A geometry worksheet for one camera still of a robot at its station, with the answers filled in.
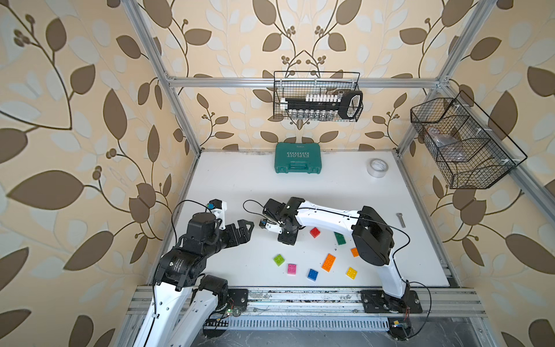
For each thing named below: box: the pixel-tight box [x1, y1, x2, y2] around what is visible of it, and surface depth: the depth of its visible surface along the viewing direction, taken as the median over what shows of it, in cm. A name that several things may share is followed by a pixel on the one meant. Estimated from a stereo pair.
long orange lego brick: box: [320, 253, 337, 273], surface depth 84 cm
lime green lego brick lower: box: [273, 253, 286, 267], surface depth 84 cm
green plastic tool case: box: [274, 141, 322, 175], surface depth 114 cm
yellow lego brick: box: [345, 266, 358, 280], surface depth 82 cm
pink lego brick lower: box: [287, 263, 298, 275], surface depth 82 cm
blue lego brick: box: [307, 268, 319, 282], surface depth 81 cm
